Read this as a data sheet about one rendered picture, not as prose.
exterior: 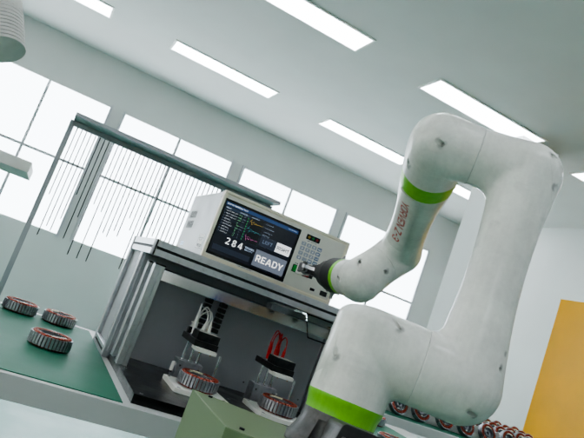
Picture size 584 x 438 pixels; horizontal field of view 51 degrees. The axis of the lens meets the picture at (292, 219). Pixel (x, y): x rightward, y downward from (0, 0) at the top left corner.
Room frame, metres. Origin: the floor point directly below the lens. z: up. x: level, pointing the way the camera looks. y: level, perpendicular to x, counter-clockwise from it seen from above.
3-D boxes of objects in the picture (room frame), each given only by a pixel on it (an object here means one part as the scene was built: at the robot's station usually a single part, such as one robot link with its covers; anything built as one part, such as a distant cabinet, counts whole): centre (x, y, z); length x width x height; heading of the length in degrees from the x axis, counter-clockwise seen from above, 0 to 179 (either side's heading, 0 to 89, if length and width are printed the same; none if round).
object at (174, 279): (1.81, 0.01, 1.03); 0.62 x 0.01 x 0.03; 111
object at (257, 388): (1.89, -0.09, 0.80); 0.07 x 0.05 x 0.06; 111
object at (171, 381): (1.67, 0.08, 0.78); 0.15 x 0.15 x 0.01; 21
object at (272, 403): (1.76, -0.14, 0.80); 0.11 x 0.11 x 0.04
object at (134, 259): (1.97, 0.42, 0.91); 0.28 x 0.03 x 0.32; 21
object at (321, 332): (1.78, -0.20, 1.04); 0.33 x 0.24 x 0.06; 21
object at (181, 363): (1.80, 0.14, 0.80); 0.07 x 0.05 x 0.06; 111
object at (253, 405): (1.76, -0.14, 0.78); 0.15 x 0.15 x 0.01; 21
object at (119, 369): (1.73, -0.02, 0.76); 0.64 x 0.47 x 0.02; 111
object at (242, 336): (1.95, 0.06, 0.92); 0.66 x 0.01 x 0.30; 111
